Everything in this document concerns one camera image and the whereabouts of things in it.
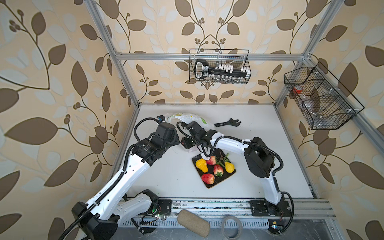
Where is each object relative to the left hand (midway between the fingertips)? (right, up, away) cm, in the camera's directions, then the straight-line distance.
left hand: (175, 133), depth 74 cm
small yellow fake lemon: (+29, -20, +10) cm, 36 cm away
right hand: (+2, -7, +16) cm, 18 cm away
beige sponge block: (+10, -41, -6) cm, 42 cm away
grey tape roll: (+31, -43, -4) cm, 53 cm away
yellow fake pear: (+13, -18, +10) cm, 24 cm away
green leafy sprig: (+26, -17, +13) cm, 33 cm away
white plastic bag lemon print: (+4, +8, +3) cm, 9 cm away
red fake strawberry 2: (+22, -21, +7) cm, 31 cm away
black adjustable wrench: (+35, +5, +35) cm, 50 cm away
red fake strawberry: (+20, -17, +12) cm, 29 cm away
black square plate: (+22, -26, +7) cm, 35 cm away
